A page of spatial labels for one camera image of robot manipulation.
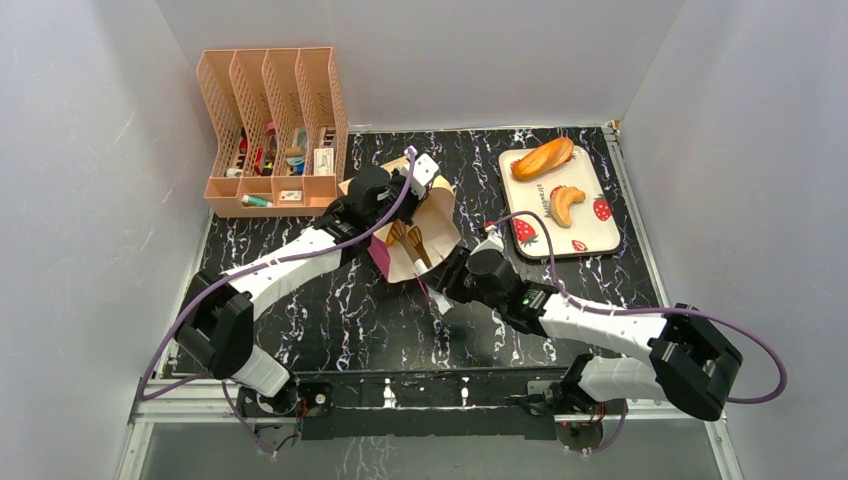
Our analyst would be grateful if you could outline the orange braided fake bread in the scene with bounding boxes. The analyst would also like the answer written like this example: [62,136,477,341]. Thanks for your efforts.
[385,219,408,248]

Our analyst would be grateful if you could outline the pink and tan paper bag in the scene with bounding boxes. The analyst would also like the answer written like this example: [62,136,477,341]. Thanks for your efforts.
[360,175,460,283]

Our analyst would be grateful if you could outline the metal tongs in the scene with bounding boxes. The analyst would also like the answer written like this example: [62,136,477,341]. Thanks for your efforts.
[406,226,453,314]

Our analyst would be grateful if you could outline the tan fake croissant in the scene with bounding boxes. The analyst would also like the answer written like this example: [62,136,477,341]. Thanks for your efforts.
[549,186,586,228]

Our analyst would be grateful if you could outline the long orange fake baguette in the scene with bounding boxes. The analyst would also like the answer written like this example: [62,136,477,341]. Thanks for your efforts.
[510,137,575,182]

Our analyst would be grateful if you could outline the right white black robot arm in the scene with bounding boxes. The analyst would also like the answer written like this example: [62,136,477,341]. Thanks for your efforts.
[424,247,743,421]

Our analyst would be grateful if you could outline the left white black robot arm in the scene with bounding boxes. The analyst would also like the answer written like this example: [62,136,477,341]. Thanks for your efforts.
[173,156,440,416]

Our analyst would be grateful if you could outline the small white box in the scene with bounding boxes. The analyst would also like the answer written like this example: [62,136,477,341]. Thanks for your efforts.
[313,147,335,176]

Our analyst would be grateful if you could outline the white strawberry print tray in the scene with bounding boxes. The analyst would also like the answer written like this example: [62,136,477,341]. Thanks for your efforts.
[498,146,622,259]

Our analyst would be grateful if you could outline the red bottle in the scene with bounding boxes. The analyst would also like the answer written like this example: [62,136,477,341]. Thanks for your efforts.
[266,122,276,152]

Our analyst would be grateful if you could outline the peach plastic file organizer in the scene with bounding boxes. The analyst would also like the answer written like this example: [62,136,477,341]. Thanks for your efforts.
[197,47,349,218]

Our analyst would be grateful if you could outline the green white tube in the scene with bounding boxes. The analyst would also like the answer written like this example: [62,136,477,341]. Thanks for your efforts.
[241,194,273,208]

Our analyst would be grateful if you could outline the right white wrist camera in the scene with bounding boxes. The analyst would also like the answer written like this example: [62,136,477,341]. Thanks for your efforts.
[471,221,504,255]

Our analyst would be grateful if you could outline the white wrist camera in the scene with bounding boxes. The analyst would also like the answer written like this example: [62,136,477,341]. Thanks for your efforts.
[399,146,440,201]
[471,221,504,255]

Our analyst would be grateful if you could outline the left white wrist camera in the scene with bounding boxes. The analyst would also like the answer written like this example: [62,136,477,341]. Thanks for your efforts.
[399,146,440,201]

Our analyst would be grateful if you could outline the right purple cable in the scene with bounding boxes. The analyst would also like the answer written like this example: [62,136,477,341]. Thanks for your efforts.
[486,210,790,456]

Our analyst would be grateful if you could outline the purple cable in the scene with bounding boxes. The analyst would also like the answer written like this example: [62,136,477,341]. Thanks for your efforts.
[136,146,419,457]
[486,210,790,456]

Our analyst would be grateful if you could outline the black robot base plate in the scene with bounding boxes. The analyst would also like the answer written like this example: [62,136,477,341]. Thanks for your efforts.
[236,367,623,441]

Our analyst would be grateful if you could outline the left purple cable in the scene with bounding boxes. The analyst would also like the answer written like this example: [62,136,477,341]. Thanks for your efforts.
[136,146,419,457]

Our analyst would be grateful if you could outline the aluminium frame rail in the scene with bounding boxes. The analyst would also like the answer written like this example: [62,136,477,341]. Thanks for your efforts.
[130,380,744,480]

